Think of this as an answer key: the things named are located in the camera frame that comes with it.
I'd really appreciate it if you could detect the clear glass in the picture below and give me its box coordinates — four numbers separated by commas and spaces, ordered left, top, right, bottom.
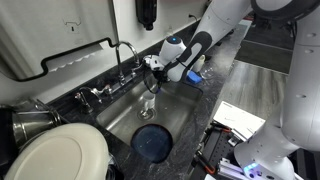
199, 63, 218, 80

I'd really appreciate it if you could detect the steel pot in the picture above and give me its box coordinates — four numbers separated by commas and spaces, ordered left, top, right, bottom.
11, 98, 63, 148

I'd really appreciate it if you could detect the stainless steel sink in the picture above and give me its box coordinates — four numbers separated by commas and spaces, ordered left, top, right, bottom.
95, 72, 204, 148

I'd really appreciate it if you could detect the small dark blue plate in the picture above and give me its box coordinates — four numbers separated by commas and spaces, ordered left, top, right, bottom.
130, 123, 174, 164

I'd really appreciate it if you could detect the metal sink drain strainer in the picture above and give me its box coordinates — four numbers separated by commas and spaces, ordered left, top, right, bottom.
136, 107, 157, 122

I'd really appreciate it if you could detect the black wall soap dispenser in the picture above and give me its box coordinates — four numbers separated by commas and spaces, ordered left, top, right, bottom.
134, 0, 158, 31

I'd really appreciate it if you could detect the aluminium extrusion bar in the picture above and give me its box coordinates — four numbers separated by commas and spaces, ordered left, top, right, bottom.
218, 158, 248, 180
229, 128, 248, 148

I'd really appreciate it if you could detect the chrome side sprayer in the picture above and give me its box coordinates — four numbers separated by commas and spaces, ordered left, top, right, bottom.
73, 85, 103, 114

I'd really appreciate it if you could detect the paper towel dispenser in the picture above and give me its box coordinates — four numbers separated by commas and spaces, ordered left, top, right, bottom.
0, 0, 120, 83

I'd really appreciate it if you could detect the orange black clamp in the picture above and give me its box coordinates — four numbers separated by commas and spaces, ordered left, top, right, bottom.
209, 121, 233, 134
195, 151, 218, 175

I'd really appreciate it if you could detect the black dish rack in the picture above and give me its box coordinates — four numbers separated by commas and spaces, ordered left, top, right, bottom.
0, 104, 21, 174

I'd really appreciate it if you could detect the chrome faucet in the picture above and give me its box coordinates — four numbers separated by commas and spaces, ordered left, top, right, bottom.
91, 40, 148, 98

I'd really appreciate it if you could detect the black perforated base board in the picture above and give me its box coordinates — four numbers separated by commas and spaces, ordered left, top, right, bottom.
189, 123, 244, 180

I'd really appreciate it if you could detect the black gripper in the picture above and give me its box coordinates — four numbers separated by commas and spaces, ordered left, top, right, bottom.
151, 68, 170, 95

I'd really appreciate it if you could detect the blue sponge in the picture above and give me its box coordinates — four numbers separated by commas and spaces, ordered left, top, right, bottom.
186, 70, 203, 85

